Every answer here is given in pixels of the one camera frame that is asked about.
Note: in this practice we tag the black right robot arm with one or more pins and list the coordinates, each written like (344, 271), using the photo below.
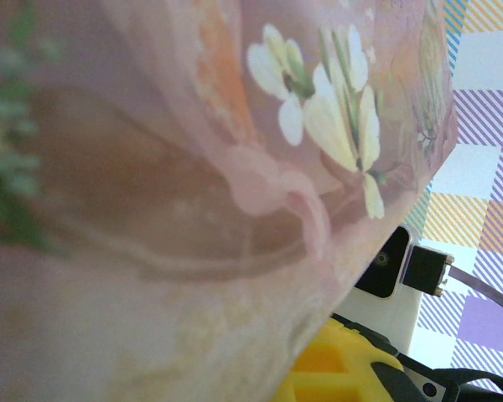
(494, 395)

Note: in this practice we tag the plaid patterned backdrop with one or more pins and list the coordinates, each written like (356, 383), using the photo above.
(486, 63)

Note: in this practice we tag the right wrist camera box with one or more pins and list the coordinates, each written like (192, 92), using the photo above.
(385, 268)

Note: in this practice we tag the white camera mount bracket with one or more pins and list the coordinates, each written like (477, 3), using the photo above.
(385, 318)

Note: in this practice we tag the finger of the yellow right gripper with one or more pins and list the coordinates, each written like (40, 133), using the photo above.
(360, 385)

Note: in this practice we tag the pink fairy storybook box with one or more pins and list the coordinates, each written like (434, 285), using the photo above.
(151, 167)

